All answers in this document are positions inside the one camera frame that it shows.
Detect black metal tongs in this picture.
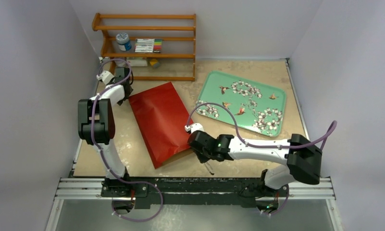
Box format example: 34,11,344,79
204,162,215,176

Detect red paper bag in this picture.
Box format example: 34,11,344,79
129,82,189,169

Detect green floral tray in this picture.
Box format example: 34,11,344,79
196,71,286,137

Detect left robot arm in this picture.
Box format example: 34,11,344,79
78,67,133,197

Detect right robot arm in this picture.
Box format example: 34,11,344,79
187,130,323,196

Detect white small box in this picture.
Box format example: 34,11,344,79
126,57,148,67

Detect yellow green cube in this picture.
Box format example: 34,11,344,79
149,59,161,68

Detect pack of coloured markers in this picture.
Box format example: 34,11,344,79
135,38,163,53

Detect blue lidded jar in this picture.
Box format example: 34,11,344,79
115,32,132,51

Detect wooden shelf rack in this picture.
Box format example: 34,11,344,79
92,13,197,81

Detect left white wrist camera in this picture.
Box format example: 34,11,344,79
96,70,115,85

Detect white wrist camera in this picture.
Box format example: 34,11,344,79
184,123,204,134
96,70,115,85

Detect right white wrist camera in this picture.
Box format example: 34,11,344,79
184,123,204,134

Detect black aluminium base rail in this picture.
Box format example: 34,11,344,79
55,177,335,209

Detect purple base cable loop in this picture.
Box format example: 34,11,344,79
112,180,164,223

